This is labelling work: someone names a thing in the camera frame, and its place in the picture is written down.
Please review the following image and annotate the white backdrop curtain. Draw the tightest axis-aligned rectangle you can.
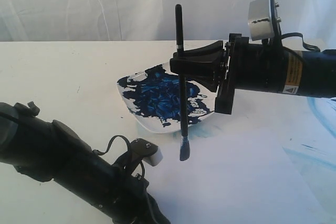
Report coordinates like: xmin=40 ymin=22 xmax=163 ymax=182
xmin=1 ymin=0 xmax=335 ymax=45

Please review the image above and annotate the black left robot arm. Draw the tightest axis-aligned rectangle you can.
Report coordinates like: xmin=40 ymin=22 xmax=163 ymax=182
xmin=1 ymin=103 xmax=151 ymax=223

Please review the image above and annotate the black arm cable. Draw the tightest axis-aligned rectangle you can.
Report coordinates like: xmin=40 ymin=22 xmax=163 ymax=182
xmin=92 ymin=135 xmax=146 ymax=177
xmin=282 ymin=33 xmax=321 ymax=53

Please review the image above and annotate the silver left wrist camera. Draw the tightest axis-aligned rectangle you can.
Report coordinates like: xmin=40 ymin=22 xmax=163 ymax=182
xmin=131 ymin=138 xmax=163 ymax=167

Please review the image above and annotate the black paintbrush with blue bristles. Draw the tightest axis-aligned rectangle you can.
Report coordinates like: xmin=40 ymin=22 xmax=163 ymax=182
xmin=175 ymin=4 xmax=190 ymax=161

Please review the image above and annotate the white paper sheet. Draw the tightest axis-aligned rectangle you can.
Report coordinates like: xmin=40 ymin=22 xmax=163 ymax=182
xmin=145 ymin=130 xmax=329 ymax=223

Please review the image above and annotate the white plate with blue paint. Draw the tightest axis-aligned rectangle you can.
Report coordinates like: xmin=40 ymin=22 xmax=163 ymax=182
xmin=117 ymin=62 xmax=216 ymax=134

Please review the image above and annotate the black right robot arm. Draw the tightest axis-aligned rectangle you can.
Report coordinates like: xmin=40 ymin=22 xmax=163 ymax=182
xmin=170 ymin=34 xmax=335 ymax=114

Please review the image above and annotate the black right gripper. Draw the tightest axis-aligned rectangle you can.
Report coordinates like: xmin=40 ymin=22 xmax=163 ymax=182
xmin=170 ymin=33 xmax=269 ymax=114

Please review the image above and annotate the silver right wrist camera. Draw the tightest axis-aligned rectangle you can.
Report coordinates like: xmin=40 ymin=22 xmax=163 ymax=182
xmin=248 ymin=0 xmax=281 ymax=41

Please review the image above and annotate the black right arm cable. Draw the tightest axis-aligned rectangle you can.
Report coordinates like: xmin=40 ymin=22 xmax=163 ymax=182
xmin=282 ymin=33 xmax=321 ymax=53

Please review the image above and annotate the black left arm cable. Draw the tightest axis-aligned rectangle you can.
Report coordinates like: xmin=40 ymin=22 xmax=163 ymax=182
xmin=92 ymin=135 xmax=146 ymax=177

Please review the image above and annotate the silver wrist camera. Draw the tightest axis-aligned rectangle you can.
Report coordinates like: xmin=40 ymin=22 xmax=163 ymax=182
xmin=248 ymin=0 xmax=281 ymax=41
xmin=131 ymin=138 xmax=163 ymax=167

